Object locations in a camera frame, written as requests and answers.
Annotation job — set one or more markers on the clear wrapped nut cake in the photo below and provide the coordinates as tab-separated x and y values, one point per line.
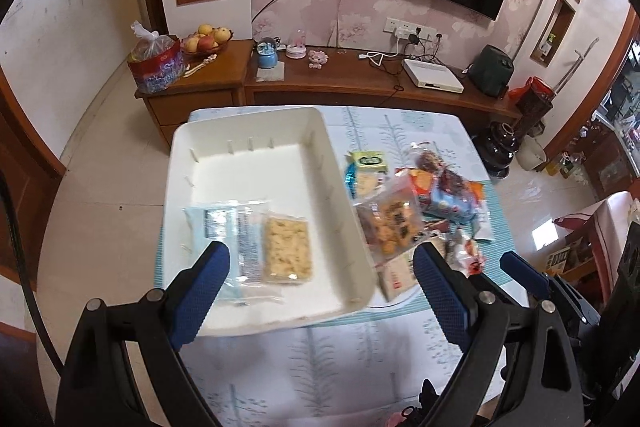
425	156

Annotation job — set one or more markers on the clear bag orange cookies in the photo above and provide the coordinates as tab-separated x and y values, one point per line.
391	219

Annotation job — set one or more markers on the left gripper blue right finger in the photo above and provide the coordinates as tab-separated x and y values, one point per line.
447	292

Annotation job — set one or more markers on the patterned white teal tablecloth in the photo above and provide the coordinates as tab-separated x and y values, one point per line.
331	351

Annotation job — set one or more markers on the blue red biscuit pack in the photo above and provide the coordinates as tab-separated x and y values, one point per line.
446	195

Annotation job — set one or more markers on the white wall power strip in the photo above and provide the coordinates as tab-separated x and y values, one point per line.
402	30

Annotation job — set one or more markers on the pink round music box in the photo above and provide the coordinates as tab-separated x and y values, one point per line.
296	47

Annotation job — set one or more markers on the pale blue cracker packet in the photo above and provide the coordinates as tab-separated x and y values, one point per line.
267	251

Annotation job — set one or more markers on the blue foil snack packet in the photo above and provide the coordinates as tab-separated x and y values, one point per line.
350	180

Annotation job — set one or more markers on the green pineapple cake packet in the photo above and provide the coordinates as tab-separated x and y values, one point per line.
369	160

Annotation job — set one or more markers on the red gift bag with plastic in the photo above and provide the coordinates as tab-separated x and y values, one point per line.
157	61

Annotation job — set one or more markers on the brown wooden door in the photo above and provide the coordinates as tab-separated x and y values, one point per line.
33	174

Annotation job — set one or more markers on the white plastic storage bin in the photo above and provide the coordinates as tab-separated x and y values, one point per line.
268	186

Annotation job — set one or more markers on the white bucket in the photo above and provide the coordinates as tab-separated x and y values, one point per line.
530	154

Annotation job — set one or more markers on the pink small toy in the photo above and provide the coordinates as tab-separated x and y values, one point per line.
317	59

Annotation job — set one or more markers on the pale crumbly cake packet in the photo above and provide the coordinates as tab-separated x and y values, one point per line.
368	182

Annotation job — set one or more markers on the dark green air fryer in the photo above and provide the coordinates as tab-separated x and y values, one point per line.
491	71

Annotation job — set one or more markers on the orange white snack bar packet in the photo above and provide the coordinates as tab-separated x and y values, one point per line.
481	223

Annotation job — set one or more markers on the wooden tv cabinet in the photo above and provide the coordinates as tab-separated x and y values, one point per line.
231	80

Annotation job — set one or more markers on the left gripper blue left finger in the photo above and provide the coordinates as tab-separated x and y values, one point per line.
193	292

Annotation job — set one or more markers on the red white apple snack bag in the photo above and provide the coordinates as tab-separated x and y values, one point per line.
462	253

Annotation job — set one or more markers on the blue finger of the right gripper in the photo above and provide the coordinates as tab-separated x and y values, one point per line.
535	283

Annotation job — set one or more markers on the red dark vase bag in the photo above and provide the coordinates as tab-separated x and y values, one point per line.
533	100

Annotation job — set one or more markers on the fruit bowl with apples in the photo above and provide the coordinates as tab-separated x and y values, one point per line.
206	40

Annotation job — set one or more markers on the beige soda cracker packet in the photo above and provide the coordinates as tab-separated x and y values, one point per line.
396	276

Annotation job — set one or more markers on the white set-top box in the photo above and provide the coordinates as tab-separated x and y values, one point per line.
432	76

